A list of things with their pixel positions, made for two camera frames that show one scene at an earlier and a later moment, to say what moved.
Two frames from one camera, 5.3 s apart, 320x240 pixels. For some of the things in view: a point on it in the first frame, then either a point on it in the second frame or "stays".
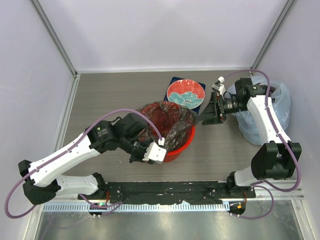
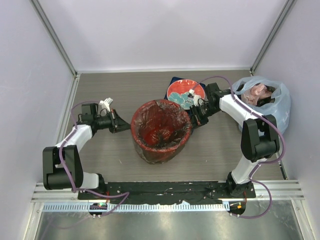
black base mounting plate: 156,192 stays
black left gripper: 140,158 -> 117,124
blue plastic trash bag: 247,123 stays
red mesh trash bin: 176,124 stays
